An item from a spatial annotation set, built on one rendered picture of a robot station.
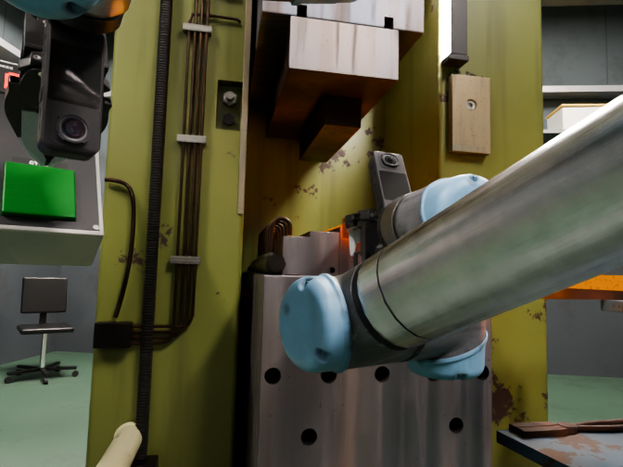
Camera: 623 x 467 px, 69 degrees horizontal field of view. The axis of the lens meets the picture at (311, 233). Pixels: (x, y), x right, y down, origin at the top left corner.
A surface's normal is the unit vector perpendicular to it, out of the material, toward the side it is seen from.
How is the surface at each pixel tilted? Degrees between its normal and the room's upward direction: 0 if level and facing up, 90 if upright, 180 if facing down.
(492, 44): 90
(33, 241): 150
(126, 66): 90
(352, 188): 90
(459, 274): 113
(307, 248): 90
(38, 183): 60
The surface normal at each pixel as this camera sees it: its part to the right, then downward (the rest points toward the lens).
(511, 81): 0.19, -0.08
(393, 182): 0.23, -0.60
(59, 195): 0.52, -0.55
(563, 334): -0.09, -0.09
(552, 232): -0.63, 0.31
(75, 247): 0.27, 0.84
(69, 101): 0.63, -0.10
